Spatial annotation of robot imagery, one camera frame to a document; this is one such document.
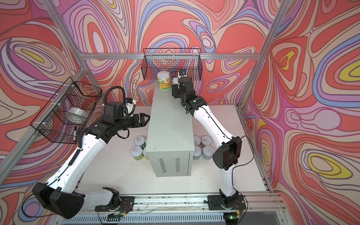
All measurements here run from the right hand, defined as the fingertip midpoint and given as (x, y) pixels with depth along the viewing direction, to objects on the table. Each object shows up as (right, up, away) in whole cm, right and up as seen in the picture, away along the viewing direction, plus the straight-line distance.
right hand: (180, 87), depth 80 cm
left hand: (-18, -17, -7) cm, 26 cm away
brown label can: (+17, -39, +6) cm, 43 cm away
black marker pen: (-55, -26, -9) cm, 62 cm away
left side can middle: (-27, -40, +7) cm, 49 cm away
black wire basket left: (-61, -17, -8) cm, 64 cm away
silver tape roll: (-55, -15, -8) cm, 57 cm away
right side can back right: (+18, -33, +12) cm, 39 cm away
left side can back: (-28, -33, +12) cm, 45 cm away
